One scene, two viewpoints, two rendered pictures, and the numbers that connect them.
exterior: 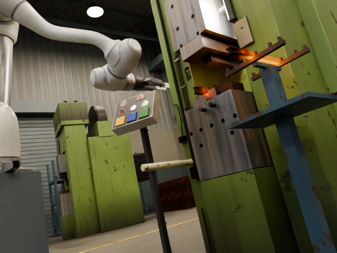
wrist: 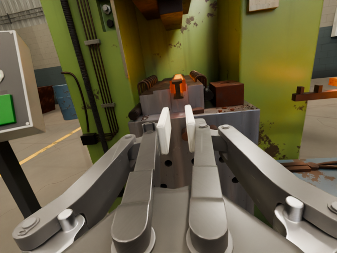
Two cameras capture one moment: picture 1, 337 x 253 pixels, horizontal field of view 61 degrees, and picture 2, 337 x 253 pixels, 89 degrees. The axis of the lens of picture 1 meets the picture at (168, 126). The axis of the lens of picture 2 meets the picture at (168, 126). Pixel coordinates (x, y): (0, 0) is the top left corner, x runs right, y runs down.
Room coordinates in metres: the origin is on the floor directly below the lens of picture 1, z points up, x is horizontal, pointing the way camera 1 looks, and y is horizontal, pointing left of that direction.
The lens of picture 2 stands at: (1.35, 0.11, 1.06)
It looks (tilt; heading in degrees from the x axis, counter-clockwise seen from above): 20 degrees down; 319
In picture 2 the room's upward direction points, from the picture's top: 8 degrees counter-clockwise
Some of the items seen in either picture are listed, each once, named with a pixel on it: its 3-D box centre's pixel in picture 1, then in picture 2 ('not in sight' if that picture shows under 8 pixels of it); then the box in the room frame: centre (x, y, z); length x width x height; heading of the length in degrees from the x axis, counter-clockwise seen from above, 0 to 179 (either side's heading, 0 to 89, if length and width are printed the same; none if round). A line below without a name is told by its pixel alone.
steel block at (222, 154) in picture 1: (242, 136); (191, 142); (1.84, -0.45, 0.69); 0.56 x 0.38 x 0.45; 133
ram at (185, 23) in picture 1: (207, 19); not in sight; (1.85, -0.44, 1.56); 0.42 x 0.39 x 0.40; 133
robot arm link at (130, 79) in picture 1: (126, 82); not in sight; (1.32, 0.15, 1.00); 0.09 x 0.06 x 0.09; 43
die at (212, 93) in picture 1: (224, 101); (173, 89); (1.88, -0.41, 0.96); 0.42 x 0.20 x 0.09; 133
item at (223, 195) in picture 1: (262, 209); not in sight; (1.84, -0.45, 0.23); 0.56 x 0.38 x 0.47; 133
